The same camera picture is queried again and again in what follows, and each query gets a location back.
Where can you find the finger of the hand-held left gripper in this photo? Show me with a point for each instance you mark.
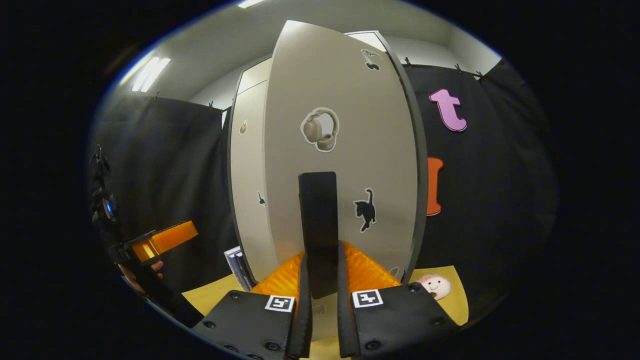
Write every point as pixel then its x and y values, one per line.
pixel 167 240

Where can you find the small smiling plush doll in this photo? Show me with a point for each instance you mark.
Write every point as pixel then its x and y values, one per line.
pixel 435 286

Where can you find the beige cabinet door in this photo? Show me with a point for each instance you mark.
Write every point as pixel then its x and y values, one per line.
pixel 250 165
pixel 350 165

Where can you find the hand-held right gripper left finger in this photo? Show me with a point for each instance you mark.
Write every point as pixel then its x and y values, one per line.
pixel 304 325

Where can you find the yellow floor mat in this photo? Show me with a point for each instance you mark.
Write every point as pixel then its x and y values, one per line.
pixel 452 305

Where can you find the ceiling light panel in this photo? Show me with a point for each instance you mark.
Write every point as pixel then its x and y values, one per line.
pixel 150 74
pixel 250 2

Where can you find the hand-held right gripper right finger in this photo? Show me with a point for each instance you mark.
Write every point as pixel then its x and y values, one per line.
pixel 345 330

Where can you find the black backdrop cloth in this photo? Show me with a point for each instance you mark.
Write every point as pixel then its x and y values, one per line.
pixel 490 200

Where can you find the beige double-door shoe cabinet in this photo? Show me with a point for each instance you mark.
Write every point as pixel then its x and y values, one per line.
pixel 255 75

